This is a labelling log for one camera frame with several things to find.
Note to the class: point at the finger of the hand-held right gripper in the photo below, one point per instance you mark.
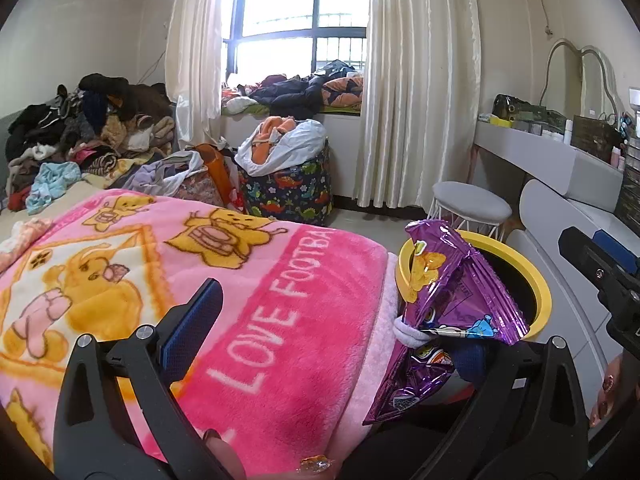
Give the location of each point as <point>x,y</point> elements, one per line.
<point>617,247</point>
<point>595,270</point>

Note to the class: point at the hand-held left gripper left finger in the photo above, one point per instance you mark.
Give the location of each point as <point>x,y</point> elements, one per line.
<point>192,330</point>

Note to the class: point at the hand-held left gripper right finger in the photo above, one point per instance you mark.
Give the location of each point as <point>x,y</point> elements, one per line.
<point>472,362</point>

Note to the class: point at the black bin with yellow rim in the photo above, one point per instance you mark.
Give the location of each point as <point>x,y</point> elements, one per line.
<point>510,290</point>

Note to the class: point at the purple snack packet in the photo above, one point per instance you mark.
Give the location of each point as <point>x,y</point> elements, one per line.
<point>450,280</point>

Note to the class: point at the person's right hand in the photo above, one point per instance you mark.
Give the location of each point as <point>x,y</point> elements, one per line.
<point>607,395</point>

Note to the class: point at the person's left hand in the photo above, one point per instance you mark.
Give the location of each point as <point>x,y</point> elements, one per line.
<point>225,457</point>

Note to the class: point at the dark drawer organizer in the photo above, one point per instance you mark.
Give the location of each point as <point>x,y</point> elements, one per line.
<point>631,180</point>

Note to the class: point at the grey white vanity table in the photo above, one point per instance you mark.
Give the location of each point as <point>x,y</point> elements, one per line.
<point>550,160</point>

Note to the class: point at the pink printed blanket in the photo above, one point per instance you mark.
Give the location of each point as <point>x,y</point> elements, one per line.
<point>300,360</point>

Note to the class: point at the brown woven basket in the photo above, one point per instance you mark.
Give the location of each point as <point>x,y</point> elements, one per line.
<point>595,137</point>

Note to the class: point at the floral fabric bag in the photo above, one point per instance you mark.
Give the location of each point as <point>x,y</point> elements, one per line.
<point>192,187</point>

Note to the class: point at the grey round stool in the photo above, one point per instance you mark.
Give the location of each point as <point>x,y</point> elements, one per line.
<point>470,200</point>

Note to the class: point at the dinosaur print storage bag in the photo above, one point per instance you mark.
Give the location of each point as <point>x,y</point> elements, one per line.
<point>285,195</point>

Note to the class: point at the camouflage bag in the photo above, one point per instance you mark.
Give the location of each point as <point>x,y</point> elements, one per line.
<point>525,110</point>

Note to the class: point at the yellow box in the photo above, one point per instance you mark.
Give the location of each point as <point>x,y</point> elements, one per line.
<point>495,121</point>

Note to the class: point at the curved vanity mirror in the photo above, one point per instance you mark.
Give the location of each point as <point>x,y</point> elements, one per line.
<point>565,75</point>

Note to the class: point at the peach fleece blanket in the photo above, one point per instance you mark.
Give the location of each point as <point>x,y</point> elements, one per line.
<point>20,245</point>

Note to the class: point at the light blue cloth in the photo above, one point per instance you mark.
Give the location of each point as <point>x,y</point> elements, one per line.
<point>52,180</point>

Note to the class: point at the large white plastic bag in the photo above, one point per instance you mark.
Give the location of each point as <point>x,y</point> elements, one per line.
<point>300,142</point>

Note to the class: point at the orange cloth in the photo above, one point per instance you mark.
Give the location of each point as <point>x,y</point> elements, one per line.
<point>272,127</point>

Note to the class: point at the pile of dark clothes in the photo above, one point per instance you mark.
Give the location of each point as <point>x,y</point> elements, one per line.
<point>100,125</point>

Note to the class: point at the cream curtain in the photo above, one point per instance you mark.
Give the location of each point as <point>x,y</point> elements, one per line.
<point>195,50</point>
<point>415,85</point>

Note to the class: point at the heap of quilted jackets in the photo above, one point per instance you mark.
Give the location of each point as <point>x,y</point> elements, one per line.
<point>295,92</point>

